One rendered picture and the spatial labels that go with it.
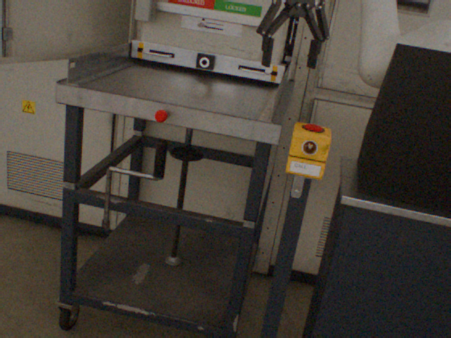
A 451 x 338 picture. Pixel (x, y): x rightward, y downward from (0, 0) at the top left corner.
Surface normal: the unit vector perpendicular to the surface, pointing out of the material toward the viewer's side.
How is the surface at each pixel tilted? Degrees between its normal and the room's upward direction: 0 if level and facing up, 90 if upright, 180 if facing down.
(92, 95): 90
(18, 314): 0
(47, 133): 90
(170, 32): 90
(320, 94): 90
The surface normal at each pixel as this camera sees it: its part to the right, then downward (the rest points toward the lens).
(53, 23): 0.84, 0.30
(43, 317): 0.15, -0.92
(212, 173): -0.18, 0.33
